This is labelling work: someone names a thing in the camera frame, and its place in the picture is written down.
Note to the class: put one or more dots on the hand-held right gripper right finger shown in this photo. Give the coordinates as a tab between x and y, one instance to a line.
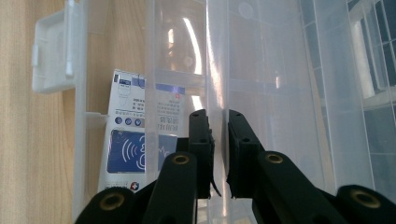
244	161

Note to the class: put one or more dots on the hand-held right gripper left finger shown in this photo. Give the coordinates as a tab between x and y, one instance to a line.
200	146

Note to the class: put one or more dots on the white and blue packet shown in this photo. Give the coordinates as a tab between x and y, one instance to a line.
124	152

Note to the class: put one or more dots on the clear plastic storage box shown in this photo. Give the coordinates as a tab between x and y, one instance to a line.
280	77

